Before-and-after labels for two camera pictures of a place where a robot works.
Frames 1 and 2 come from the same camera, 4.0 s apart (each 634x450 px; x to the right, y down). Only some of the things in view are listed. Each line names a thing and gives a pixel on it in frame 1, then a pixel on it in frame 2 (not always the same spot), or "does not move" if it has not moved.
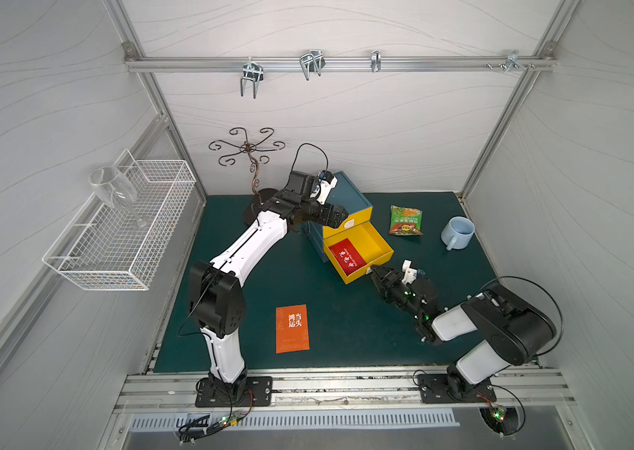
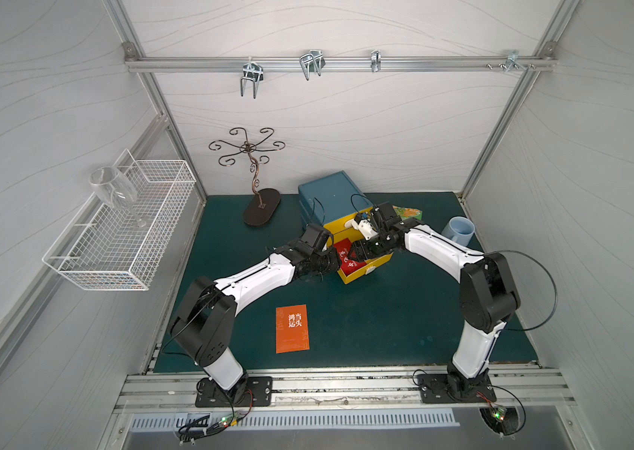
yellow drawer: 369,244 does not move
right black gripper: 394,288 -> 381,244
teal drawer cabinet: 341,191 does not move
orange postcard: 292,329 does not move
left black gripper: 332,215 -> 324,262
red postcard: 348,256 does not move
